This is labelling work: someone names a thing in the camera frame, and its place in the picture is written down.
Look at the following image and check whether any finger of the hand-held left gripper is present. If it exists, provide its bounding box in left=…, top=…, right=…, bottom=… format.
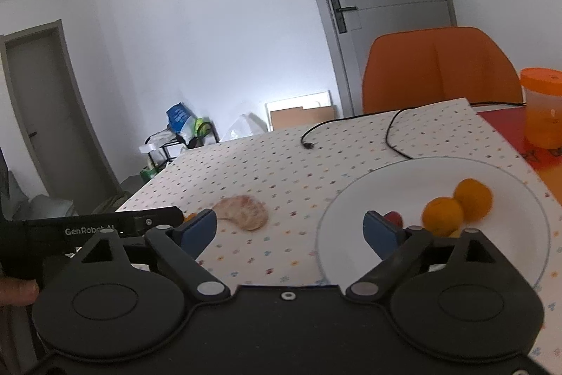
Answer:
left=134, top=207, right=184, bottom=233

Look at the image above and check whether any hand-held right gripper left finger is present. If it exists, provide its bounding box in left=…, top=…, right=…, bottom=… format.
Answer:
left=79, top=209, right=230, bottom=306

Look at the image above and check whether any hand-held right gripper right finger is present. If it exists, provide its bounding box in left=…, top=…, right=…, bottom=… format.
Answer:
left=346, top=210, right=497, bottom=303

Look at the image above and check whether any white bowl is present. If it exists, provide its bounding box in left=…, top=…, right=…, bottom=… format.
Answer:
left=315, top=156, right=551, bottom=288

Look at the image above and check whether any large orange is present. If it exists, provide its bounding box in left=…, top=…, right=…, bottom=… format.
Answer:
left=423, top=197, right=465, bottom=237
left=453, top=178, right=493, bottom=223

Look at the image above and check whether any person's left hand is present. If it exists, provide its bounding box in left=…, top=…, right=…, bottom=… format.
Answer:
left=0, top=277, right=39, bottom=306

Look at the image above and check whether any grey cloth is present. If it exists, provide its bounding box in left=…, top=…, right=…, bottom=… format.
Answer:
left=11, top=193, right=73, bottom=222

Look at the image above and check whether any black shoe rack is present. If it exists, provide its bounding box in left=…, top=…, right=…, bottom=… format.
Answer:
left=145, top=124, right=220, bottom=178

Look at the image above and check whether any white flat box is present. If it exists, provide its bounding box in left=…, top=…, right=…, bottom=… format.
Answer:
left=139, top=142, right=176, bottom=154

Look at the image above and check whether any spotted white tablecloth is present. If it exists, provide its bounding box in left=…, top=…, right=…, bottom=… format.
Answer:
left=114, top=97, right=562, bottom=358

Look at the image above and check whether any blue white bag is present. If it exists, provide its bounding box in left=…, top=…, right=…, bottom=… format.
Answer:
left=166, top=103, right=196, bottom=134

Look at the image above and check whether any clear plastic bag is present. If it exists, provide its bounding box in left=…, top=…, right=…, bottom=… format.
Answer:
left=220, top=114, right=268, bottom=143

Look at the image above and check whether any brown cardboard sheet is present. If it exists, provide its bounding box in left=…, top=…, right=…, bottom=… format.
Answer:
left=270, top=106, right=338, bottom=132

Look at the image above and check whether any cardboard box with white board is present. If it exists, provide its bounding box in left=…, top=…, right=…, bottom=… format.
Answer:
left=264, top=90, right=332, bottom=132

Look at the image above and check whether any red orange table mat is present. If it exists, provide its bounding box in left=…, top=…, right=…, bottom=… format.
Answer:
left=476, top=107, right=562, bottom=182

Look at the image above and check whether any orange chair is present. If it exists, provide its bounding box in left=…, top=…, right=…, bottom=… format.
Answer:
left=362, top=27, right=524, bottom=114

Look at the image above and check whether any orange lidded cup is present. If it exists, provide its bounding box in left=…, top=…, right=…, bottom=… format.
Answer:
left=520, top=67, right=562, bottom=149

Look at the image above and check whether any black cable with plug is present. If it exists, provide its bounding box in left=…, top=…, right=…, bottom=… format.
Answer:
left=301, top=102, right=528, bottom=160

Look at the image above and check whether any black door handle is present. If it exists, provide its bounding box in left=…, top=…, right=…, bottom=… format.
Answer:
left=330, top=0, right=357, bottom=34

